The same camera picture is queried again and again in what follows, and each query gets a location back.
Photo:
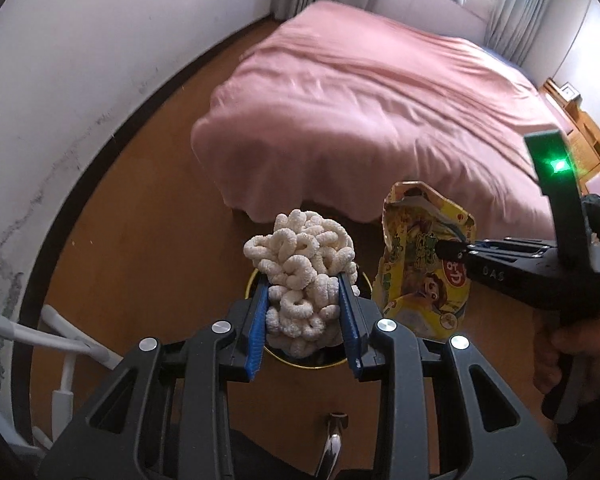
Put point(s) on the black bin with gold rim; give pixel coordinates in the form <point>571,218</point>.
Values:
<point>300,361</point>

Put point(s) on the pink bed blanket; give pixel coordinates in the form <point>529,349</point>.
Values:
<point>360,110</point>

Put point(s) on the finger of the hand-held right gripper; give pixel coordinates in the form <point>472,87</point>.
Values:
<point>480,244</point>
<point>460,256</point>

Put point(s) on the wooden cabinet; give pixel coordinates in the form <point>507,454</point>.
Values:
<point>595,135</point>

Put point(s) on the small white box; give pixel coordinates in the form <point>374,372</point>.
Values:
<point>568,91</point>

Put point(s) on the yellow snack bag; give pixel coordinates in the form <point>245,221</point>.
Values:
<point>420,285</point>

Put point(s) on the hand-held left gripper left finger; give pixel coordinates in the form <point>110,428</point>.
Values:
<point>257,332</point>

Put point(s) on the chrome metal lever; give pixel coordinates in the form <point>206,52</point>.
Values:
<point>332,445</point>

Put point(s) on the person's right hand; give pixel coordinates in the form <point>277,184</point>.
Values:
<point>547,365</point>

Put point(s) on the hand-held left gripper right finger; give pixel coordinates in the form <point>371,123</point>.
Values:
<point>351,332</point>

